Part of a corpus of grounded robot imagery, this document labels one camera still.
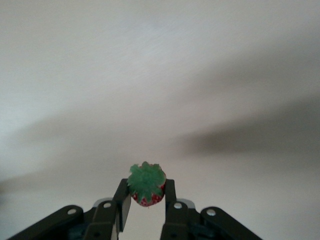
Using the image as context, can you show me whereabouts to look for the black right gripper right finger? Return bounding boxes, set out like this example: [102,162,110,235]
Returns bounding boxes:
[159,178,263,240]

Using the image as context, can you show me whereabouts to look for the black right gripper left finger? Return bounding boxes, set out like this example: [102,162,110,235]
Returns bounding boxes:
[4,178,133,240]

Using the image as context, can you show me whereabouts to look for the red strawberry green leaves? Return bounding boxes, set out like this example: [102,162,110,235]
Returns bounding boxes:
[126,161,168,208]

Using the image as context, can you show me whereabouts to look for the table cover cloth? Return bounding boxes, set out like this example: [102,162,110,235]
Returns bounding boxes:
[0,0,320,240]

